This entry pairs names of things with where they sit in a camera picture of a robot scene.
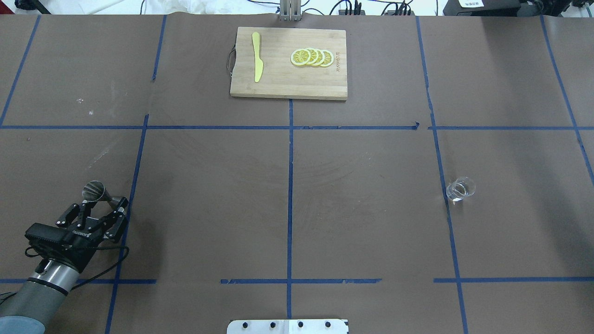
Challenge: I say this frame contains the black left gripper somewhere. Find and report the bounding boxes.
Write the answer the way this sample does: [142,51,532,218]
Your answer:
[56,197,129,253]

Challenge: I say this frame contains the steel jigger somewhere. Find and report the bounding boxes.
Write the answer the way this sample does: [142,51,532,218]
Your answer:
[81,180,129,212]

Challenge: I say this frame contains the small clear glass cup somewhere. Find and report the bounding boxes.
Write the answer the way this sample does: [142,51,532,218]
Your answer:
[445,177,477,203]

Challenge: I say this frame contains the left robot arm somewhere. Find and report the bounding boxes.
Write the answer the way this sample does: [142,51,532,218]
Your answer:
[0,197,129,334]

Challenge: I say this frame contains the wooden cutting board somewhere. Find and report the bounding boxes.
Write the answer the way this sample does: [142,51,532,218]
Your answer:
[230,27,348,101]

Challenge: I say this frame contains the yellow plastic knife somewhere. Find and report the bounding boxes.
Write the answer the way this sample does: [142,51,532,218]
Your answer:
[251,32,265,83]

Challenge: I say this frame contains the back lemon slice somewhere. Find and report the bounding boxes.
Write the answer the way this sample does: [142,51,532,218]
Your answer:
[318,50,335,68]

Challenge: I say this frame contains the black box on desk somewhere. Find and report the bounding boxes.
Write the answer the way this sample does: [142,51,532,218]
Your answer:
[443,0,521,17]

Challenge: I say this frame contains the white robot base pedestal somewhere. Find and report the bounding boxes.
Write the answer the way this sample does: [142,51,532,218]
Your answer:
[226,319,349,334]

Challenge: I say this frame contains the aluminium frame post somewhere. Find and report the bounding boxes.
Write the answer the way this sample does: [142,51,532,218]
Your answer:
[278,0,303,21]

